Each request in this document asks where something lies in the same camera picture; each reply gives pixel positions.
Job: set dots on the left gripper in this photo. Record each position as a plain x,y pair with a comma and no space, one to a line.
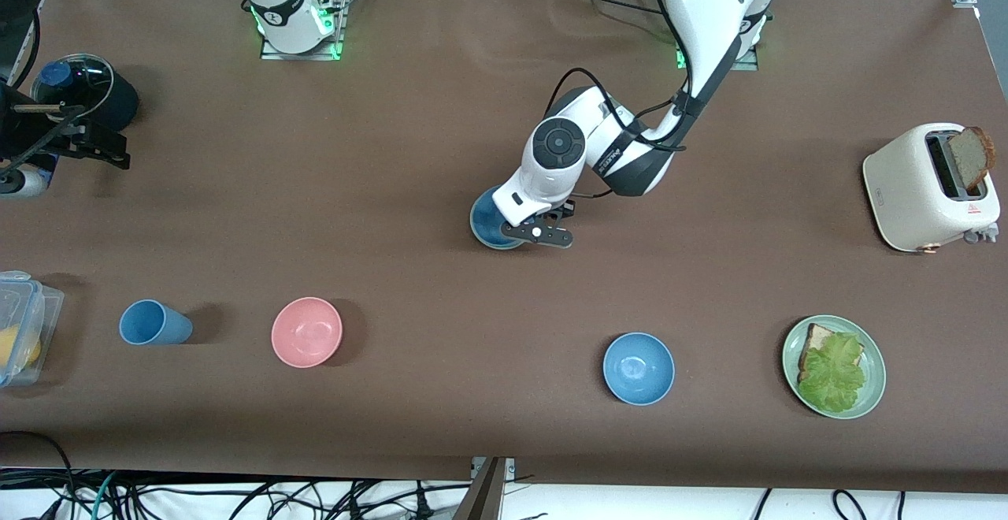
568,211

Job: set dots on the light green bowl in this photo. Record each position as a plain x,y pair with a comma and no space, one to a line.
473,220

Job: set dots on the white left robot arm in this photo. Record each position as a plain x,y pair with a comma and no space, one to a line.
709,0

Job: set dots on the pink bowl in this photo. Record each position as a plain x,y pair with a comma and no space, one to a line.
306,332

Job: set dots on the black cup with shiny rim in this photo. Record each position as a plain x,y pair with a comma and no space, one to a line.
118,98

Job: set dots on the blue round object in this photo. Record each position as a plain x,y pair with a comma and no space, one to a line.
55,73

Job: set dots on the brown table cover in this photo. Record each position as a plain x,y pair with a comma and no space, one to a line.
394,150

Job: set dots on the clear plastic container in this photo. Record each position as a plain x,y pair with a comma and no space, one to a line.
43,307

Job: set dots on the blue cup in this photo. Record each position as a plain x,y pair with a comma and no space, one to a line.
153,323

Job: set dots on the yellow fruit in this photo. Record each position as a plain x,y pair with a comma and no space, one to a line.
16,347

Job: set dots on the brown beam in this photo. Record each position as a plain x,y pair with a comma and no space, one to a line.
480,496

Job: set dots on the white bread slice with crust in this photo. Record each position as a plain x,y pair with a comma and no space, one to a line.
815,340

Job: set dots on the bread with lettuce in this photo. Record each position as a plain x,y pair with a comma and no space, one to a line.
835,374

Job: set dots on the cream white toaster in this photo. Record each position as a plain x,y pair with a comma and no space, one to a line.
906,189

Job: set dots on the light green plate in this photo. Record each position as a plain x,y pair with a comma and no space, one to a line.
874,378

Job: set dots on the dark brown bread slice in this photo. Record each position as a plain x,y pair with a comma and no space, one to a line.
970,159

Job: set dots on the metal bracket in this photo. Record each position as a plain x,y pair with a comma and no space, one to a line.
508,466

